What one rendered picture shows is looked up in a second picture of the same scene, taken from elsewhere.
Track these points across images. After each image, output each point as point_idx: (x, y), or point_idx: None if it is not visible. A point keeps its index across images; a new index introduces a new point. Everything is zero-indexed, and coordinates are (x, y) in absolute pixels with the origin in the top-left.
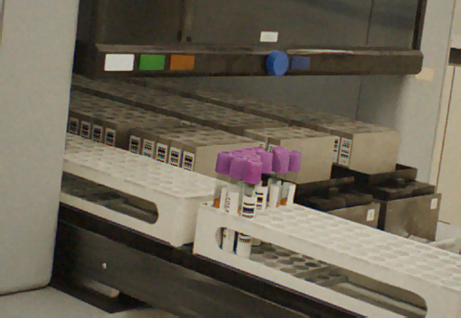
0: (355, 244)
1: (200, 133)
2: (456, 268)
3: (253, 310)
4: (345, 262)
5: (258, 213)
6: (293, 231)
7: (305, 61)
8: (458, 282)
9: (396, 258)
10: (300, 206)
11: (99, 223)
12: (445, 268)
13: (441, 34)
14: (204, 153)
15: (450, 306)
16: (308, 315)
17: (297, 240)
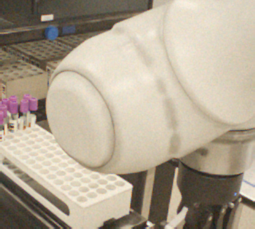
0: (49, 162)
1: (18, 68)
2: (96, 183)
3: (0, 192)
4: (35, 177)
5: (9, 135)
6: (19, 152)
7: (72, 28)
8: (88, 198)
9: (64, 175)
10: (38, 128)
11: None
12: (88, 183)
13: None
14: (12, 84)
15: (79, 214)
16: (21, 201)
17: (16, 159)
